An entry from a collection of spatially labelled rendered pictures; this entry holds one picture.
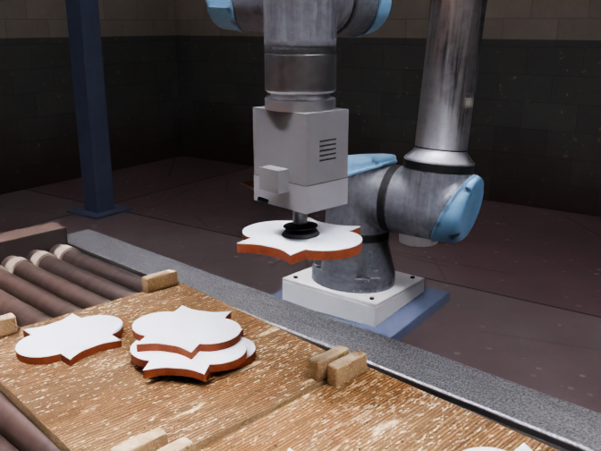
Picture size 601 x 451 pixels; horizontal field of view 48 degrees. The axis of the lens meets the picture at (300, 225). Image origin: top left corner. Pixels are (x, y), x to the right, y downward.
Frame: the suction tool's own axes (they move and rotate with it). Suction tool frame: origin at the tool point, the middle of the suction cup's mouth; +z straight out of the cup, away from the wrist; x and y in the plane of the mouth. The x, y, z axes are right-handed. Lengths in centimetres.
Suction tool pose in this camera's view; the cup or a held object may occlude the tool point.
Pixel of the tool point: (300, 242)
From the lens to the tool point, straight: 76.7
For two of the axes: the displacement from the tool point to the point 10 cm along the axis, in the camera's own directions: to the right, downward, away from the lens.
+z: 0.0, 9.6, 2.8
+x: 7.2, -2.0, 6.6
